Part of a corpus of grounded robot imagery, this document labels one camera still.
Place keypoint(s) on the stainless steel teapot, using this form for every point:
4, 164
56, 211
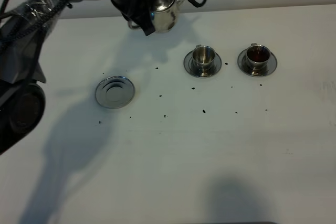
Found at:
164, 15

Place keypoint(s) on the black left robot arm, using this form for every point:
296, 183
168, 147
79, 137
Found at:
22, 37

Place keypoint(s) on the left steel saucer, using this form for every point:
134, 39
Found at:
193, 70

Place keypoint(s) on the left steel teacup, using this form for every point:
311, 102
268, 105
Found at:
203, 59

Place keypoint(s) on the steel teacup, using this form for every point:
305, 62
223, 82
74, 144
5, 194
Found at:
203, 59
257, 57

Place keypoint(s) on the empty steel saucer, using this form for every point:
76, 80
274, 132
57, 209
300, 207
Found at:
114, 92

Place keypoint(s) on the right steel saucer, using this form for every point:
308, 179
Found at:
266, 70

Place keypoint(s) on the right steel teacup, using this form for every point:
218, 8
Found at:
257, 57

